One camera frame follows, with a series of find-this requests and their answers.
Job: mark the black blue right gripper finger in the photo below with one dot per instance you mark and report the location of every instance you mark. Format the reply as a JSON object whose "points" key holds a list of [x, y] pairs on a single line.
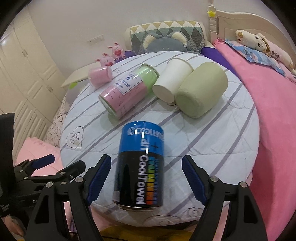
{"points": [[48, 220], [244, 220]]}

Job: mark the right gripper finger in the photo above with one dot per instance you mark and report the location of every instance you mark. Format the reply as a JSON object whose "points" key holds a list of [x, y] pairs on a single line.
{"points": [[29, 167], [69, 173]]}

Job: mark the blue black cool towel can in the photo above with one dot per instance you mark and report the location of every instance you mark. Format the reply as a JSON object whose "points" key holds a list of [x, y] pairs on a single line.
{"points": [[139, 177]]}

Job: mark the small pink cup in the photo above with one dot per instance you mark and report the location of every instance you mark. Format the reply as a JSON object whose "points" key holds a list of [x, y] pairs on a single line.
{"points": [[100, 76]]}

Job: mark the green ceramic cup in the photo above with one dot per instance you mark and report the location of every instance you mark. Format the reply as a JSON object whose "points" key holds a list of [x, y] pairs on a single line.
{"points": [[201, 90]]}

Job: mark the white paper cup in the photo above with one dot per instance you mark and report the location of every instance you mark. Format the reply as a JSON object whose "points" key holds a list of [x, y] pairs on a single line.
{"points": [[170, 80]]}

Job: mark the pink fleece blanket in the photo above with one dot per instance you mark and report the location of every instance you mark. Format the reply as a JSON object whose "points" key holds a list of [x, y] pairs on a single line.
{"points": [[273, 184]]}

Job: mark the cream wardrobe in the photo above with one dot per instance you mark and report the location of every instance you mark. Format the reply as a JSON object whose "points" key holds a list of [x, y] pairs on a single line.
{"points": [[30, 81]]}

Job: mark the pink green towel canister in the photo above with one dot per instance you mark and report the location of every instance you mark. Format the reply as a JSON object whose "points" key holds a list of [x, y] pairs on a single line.
{"points": [[129, 90]]}

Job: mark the white nightstand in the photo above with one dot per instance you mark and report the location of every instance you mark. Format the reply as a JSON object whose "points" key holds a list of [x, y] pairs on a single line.
{"points": [[80, 74]]}

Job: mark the pink bunny plush left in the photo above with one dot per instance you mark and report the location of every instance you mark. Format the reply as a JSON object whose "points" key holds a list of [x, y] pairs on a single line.
{"points": [[105, 60]]}

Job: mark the pink bunny plush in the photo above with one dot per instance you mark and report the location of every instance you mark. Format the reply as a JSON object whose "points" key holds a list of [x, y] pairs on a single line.
{"points": [[105, 60], [117, 52]]}

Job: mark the pink bunny plush right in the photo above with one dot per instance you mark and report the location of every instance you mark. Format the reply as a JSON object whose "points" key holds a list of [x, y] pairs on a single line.
{"points": [[117, 52]]}

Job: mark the blue cartoon pillow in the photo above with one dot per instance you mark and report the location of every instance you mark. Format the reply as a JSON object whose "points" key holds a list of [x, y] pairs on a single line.
{"points": [[255, 56]]}

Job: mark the purple blanket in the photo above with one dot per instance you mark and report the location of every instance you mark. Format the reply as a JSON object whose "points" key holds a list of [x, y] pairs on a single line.
{"points": [[215, 55]]}

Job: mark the grey cat plush cushion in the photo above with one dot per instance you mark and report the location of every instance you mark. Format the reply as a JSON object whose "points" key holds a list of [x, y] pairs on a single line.
{"points": [[175, 41]]}

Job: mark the dog plush toy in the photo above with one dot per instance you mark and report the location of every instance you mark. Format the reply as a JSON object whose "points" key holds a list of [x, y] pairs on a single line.
{"points": [[260, 43]]}

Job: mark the triangle pattern cushion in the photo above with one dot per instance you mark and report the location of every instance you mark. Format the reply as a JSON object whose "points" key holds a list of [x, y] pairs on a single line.
{"points": [[194, 32]]}

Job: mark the cream wooden headboard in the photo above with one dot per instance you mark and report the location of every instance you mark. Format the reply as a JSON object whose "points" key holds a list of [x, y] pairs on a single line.
{"points": [[225, 25]]}

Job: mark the yellow star decoration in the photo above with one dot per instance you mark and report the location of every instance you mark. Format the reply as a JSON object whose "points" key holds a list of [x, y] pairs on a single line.
{"points": [[211, 14]]}

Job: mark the wall switch panel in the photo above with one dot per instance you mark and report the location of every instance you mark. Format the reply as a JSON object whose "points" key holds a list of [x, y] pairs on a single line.
{"points": [[95, 40]]}

